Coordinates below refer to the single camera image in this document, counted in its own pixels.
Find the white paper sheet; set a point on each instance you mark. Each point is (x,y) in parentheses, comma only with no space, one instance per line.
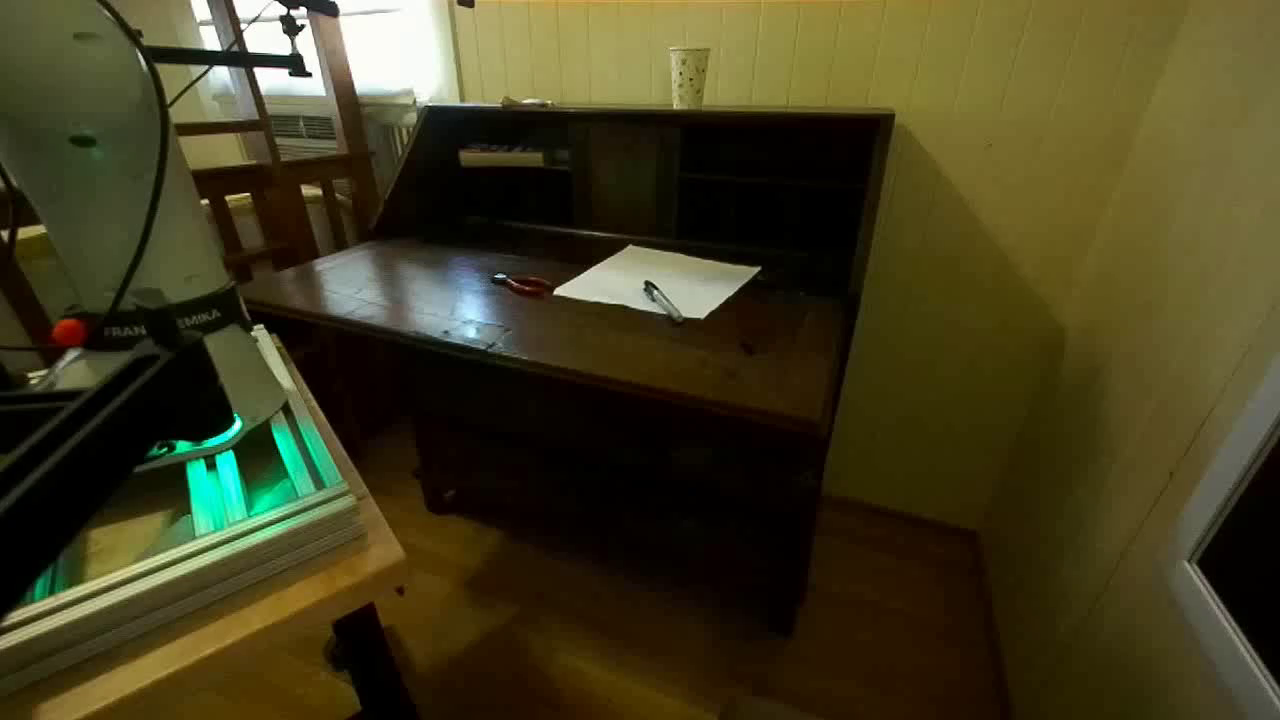
(640,277)

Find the black camera stand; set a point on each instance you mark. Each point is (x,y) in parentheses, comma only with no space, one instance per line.
(227,56)

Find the robot base platform green light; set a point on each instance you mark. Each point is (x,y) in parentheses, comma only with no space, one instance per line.
(227,532)

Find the black marker pen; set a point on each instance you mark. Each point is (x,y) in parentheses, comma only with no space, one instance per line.
(661,299)

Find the light wooden robot table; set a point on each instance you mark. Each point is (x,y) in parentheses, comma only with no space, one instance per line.
(307,604)

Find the dark wooden slatted chair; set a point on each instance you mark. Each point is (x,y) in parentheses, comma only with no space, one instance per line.
(281,193)

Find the dark wooden secretary desk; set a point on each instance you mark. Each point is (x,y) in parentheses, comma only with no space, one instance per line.
(572,387)

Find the red emergency stop button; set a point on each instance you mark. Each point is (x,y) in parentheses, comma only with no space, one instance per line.
(69,335)

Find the white window unit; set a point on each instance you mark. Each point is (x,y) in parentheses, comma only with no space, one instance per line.
(307,129)

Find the small white box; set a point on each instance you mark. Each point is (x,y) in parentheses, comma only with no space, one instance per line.
(503,157)

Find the dotted white paper cup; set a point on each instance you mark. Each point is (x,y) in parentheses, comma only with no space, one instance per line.
(690,78)

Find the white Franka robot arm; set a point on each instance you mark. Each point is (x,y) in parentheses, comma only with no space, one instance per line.
(80,162)

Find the small dark wooden desk door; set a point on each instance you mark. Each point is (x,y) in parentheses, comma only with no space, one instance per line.
(625,182)

